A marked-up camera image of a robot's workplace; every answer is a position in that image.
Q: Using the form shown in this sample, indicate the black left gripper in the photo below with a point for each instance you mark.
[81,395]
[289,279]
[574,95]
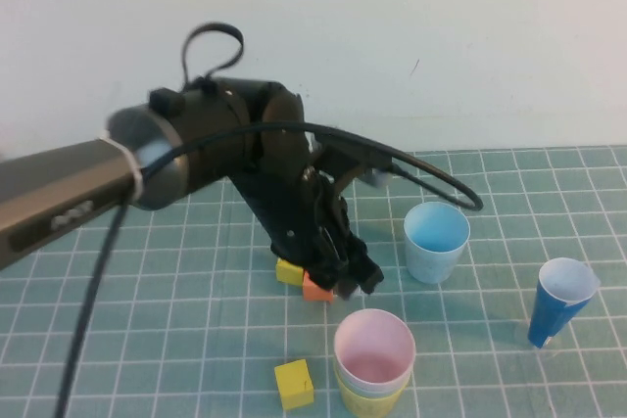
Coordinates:
[299,222]

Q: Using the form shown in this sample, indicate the pink plastic cup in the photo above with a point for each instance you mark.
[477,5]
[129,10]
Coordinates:
[374,354]

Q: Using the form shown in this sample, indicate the light blue plastic cup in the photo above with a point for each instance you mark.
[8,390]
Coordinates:
[433,251]

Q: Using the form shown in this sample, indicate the orange cube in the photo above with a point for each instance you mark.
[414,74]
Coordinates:
[316,291]

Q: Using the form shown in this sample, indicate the yellow cube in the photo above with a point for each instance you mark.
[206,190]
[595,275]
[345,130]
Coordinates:
[288,272]
[293,386]

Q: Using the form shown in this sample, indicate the yellow plastic cup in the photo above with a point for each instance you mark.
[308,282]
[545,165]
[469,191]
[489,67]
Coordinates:
[367,405]

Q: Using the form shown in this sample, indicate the green checked tablecloth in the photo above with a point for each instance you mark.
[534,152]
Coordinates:
[147,320]

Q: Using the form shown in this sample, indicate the dark blue white-lined cup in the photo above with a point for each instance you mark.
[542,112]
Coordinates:
[553,310]

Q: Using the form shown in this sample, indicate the white zip tie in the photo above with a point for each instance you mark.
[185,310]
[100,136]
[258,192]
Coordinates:
[131,168]

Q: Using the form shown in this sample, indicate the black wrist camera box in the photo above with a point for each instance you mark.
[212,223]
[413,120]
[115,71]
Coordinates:
[343,158]

